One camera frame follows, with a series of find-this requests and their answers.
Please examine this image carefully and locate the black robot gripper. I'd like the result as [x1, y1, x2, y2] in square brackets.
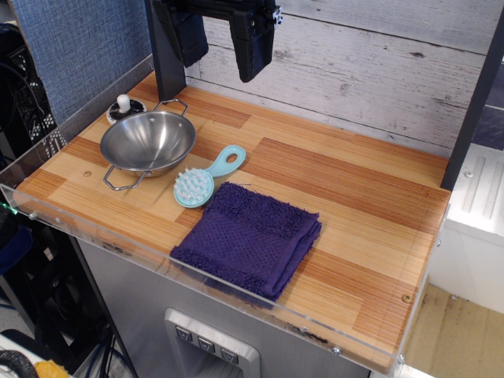
[155, 0, 283, 83]

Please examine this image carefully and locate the purple folded rag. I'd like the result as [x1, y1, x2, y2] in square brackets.
[170, 182, 322, 302]

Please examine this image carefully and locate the blue fabric partition panel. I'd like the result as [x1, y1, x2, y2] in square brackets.
[10, 1, 152, 125]

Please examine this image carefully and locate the light blue scrub brush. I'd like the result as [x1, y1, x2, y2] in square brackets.
[173, 145, 246, 209]

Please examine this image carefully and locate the black plastic crate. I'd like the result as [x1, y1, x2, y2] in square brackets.
[1, 23, 57, 157]

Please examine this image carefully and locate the silver dispenser button panel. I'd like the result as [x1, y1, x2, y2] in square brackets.
[164, 308, 261, 377]

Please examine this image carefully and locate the white ribbed counter block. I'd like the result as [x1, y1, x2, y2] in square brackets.
[447, 143, 503, 237]

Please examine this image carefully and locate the clear acrylic table guard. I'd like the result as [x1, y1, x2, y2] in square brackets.
[0, 126, 450, 375]

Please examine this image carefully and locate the yellow object at bottom left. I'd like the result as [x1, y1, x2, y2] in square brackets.
[34, 360, 70, 378]

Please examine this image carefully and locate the dark left vertical post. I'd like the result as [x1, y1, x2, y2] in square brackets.
[145, 0, 187, 101]

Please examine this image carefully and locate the dark vertical post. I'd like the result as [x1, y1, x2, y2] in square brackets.
[440, 10, 503, 191]
[145, 0, 187, 101]

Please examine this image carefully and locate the stainless steel bowl with handles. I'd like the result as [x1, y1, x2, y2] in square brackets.
[100, 98, 196, 191]

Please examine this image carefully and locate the dark right vertical post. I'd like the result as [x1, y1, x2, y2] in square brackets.
[440, 10, 503, 191]

